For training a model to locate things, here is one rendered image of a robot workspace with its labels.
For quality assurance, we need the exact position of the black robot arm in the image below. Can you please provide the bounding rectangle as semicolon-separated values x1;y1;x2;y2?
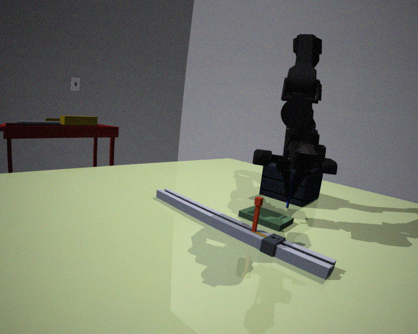
281;34;326;169

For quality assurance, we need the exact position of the green rectangular tray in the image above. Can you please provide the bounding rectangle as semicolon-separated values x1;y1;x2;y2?
239;205;294;231

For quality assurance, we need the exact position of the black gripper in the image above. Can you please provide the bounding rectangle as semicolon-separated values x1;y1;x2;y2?
252;129;337;199

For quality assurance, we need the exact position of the grey slotted metal rail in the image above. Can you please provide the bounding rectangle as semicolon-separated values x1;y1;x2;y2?
156;188;336;280

